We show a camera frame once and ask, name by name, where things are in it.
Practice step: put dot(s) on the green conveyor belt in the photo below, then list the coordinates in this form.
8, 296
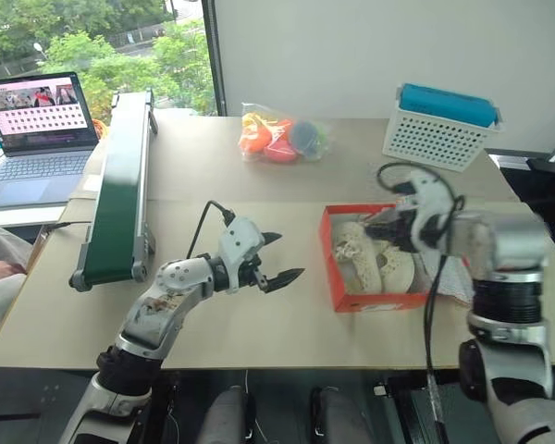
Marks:
115, 194

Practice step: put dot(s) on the grey open laptop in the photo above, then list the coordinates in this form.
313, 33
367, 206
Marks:
37, 139

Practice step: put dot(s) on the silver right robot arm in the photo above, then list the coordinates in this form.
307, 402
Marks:
513, 240

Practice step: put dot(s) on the red plastic toy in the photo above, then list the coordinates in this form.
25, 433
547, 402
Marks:
282, 151

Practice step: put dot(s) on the white perforated plastic basket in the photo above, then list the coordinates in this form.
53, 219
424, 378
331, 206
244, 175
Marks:
435, 143

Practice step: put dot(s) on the blue toy ball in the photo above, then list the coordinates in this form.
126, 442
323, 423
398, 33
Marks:
304, 135

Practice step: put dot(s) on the red shoe box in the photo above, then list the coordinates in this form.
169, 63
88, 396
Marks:
374, 305

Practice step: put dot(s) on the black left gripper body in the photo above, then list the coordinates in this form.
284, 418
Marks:
252, 273

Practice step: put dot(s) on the clear plastic toy bag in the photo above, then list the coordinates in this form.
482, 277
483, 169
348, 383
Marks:
259, 111

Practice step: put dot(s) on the white side desk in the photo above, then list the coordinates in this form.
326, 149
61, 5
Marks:
18, 216

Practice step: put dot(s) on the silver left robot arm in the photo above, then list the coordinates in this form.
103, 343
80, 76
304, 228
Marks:
166, 296

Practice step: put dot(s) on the black window frame post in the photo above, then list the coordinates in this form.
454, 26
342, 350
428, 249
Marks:
215, 55

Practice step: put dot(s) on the orange plastic toy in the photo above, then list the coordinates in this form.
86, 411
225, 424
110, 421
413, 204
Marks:
259, 136

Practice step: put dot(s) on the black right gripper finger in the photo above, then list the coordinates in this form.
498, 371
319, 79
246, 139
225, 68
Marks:
383, 232
389, 216

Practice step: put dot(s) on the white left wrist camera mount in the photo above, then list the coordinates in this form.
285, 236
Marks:
238, 240

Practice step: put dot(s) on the grey rounded shape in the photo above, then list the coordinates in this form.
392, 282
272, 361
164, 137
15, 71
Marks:
337, 416
226, 416

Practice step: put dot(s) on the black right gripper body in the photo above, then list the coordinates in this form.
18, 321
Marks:
406, 233

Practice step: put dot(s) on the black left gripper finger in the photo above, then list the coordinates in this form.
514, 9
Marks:
279, 279
270, 238

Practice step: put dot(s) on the white dotted wrapping paper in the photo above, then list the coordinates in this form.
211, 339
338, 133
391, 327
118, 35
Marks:
453, 279

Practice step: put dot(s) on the blue item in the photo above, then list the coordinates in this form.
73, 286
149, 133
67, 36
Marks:
448, 105

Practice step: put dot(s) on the cream knit shoe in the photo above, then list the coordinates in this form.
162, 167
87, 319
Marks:
398, 273
356, 259

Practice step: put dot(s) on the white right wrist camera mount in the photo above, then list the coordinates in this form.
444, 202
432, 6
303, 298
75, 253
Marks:
427, 194

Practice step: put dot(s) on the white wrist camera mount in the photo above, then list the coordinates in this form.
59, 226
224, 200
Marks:
427, 194
238, 240

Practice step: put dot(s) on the seated person in grey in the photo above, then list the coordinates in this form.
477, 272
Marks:
0, 300

